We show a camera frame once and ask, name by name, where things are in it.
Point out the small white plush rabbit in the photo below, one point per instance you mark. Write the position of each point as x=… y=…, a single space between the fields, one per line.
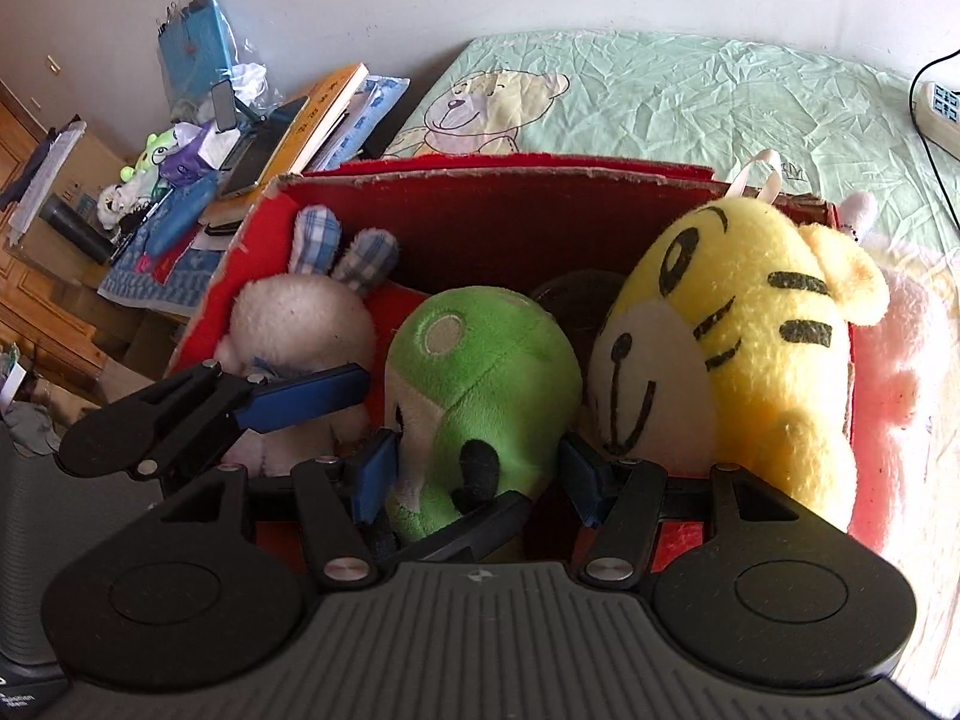
x=300 y=322

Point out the blue packet in plastic bag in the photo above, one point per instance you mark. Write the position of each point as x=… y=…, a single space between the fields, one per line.
x=191 y=45

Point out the blue pencil case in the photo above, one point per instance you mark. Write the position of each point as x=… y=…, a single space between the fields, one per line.
x=180 y=214

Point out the red cardboard box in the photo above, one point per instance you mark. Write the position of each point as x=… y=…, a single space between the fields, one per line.
x=487 y=225

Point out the small white plush figure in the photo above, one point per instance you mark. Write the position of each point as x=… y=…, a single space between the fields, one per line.
x=116 y=206

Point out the small green plush figure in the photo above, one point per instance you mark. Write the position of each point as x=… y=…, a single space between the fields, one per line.
x=154 y=154

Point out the purple plush figure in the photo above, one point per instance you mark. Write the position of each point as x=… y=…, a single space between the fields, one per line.
x=187 y=157

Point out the blue patterned cloth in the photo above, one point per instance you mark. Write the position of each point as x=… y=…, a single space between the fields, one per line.
x=157 y=277

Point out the wooden cabinet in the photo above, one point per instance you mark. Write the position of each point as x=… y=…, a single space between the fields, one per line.
x=45 y=315

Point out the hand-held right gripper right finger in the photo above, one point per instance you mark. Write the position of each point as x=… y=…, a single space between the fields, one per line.
x=581 y=480

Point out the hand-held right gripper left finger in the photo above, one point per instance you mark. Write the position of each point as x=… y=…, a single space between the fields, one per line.
x=375 y=472

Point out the yellow plush tiger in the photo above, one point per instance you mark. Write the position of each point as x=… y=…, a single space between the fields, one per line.
x=750 y=360

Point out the blue and white packet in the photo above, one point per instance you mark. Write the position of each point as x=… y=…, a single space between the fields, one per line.
x=367 y=112

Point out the green plush toy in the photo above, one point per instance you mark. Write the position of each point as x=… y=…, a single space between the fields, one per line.
x=487 y=375

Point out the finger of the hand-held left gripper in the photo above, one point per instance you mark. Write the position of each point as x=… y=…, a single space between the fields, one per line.
x=480 y=525
x=315 y=390

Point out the large white plush rabbit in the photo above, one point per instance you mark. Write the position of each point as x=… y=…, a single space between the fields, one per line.
x=900 y=390

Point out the black cylinder bottle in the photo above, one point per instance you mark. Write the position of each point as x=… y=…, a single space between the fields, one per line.
x=75 y=229

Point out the white power strip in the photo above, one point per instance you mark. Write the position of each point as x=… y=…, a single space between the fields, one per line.
x=943 y=109

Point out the silver smartphone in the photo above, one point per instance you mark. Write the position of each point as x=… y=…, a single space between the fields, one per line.
x=251 y=165

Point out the yellow book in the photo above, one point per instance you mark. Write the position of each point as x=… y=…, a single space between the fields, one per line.
x=315 y=120

